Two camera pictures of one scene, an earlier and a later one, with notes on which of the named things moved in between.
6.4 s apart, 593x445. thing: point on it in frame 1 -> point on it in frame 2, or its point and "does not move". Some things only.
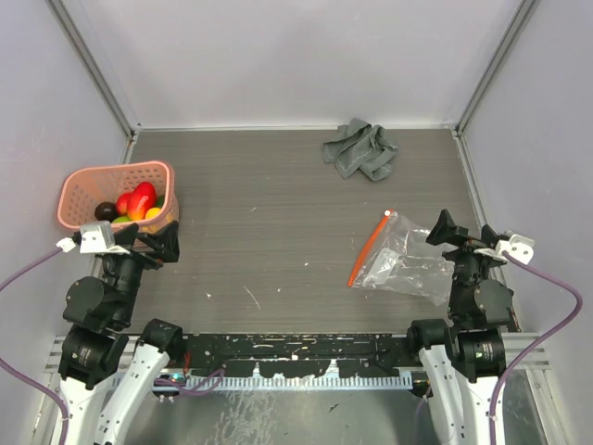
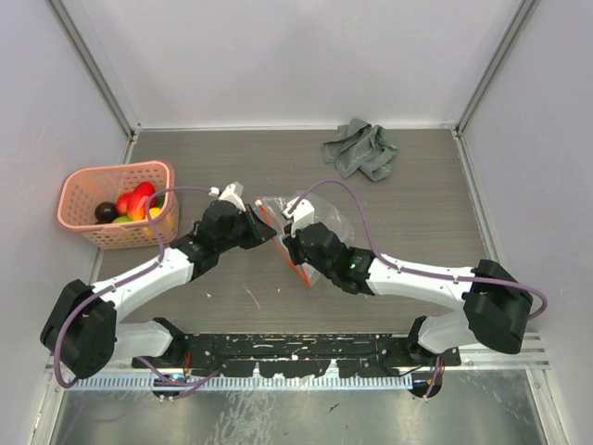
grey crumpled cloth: x=360 y=146 does not move
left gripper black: x=164 y=241 -> x=256 y=225
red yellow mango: x=141 y=199 does not move
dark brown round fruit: x=106 y=211 does not move
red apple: x=123 y=201 does not move
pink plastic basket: x=82 y=194 does not move
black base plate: x=300 y=355 does not move
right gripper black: x=446 y=228 -> x=292 y=243
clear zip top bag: x=402 y=258 -> x=271 y=208
